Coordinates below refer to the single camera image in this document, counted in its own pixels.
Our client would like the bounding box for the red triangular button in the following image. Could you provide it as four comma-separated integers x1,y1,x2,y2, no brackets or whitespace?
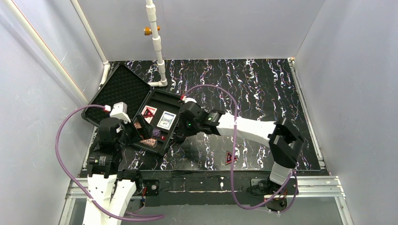
225,151,239,165
142,107,157,118

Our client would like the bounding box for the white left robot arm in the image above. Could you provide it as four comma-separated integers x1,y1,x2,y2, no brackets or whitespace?
83,114,153,225

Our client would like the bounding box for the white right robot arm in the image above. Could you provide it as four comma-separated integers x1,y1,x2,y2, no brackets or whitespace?
173,101,305,186

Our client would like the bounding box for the black poker set case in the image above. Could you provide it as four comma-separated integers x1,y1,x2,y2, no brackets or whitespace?
89,65,182,156

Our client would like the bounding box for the orange blue chip row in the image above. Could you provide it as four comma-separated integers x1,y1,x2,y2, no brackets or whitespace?
134,122,158,148

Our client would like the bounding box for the red playing card deck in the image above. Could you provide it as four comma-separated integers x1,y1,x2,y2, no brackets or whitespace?
141,105,157,123

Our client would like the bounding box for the blue playing card deck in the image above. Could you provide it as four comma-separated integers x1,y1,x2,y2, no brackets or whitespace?
157,111,176,130

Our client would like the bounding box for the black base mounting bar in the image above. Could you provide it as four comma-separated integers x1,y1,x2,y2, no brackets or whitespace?
79,169,299,207

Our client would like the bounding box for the orange valve knob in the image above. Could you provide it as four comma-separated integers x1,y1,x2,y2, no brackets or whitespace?
143,27,153,36

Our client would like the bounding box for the white PVC pipe stand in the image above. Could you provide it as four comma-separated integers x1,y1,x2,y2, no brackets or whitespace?
145,0,168,87

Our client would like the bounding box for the white corner pipe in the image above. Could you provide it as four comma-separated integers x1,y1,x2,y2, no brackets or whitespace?
70,0,110,90

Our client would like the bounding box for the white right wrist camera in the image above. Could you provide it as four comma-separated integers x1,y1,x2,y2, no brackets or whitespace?
180,96,197,104

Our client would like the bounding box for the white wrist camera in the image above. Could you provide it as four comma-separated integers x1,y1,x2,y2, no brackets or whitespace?
180,96,197,104
104,102,131,124

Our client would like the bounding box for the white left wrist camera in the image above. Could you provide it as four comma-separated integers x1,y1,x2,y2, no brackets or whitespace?
104,102,131,124

